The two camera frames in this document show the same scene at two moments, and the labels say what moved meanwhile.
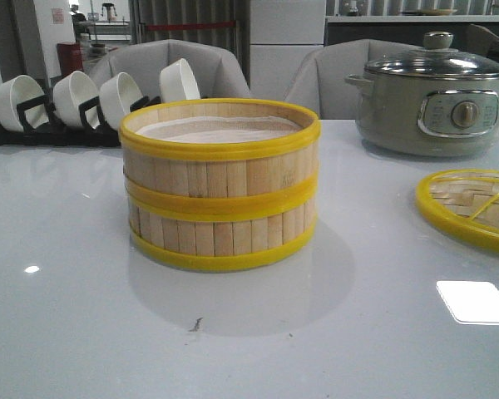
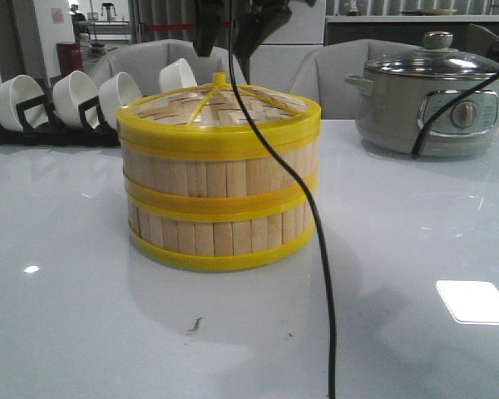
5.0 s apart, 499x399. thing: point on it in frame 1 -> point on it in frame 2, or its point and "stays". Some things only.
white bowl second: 71,90 stays
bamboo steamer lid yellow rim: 476,204 -> 212,120
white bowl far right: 177,82 stays
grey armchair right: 318,80 stays
